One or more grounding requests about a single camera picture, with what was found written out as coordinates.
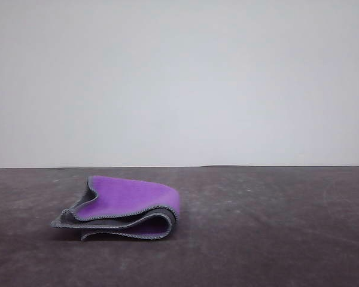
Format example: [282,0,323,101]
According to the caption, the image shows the purple towel with grey hem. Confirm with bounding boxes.
[50,175,181,242]

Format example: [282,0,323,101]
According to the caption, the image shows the grey table cloth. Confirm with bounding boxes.
[0,164,359,287]

